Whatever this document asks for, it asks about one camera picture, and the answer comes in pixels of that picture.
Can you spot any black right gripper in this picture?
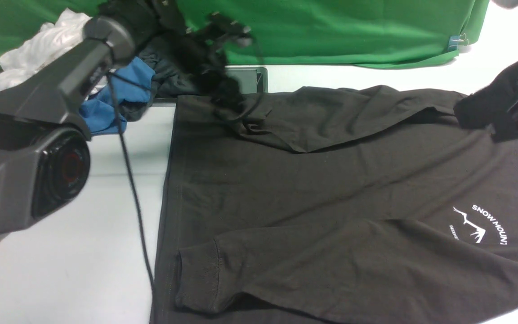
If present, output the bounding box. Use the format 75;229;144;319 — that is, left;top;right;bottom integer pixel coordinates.
454;61;518;142

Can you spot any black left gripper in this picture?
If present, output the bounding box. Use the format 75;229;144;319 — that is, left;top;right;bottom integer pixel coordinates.
151;0;245;113

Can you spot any gray long sleeve shirt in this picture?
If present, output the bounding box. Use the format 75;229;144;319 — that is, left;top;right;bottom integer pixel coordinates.
152;86;518;324

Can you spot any gray left robot arm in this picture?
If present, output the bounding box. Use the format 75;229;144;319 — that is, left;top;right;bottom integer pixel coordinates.
0;0;253;241

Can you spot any dark teal crumpled shirt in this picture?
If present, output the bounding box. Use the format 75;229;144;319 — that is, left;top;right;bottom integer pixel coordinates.
120;37;200;122

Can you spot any blue crumpled shirt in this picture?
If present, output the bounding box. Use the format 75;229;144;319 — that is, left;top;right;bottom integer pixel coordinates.
79;57;155;136

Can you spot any white crumpled shirt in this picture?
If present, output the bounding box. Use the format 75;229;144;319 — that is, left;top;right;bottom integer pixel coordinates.
0;9;91;91

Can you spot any dark gray flat tray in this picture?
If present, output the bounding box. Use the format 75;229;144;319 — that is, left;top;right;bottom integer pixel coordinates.
151;67;268;106

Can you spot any blue binder clip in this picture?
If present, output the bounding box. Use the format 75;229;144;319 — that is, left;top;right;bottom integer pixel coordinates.
447;33;469;52

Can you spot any green backdrop cloth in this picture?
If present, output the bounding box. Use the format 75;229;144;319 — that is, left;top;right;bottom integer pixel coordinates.
0;0;489;68

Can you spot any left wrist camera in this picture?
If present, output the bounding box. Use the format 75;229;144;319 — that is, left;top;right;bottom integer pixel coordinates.
187;12;254;48

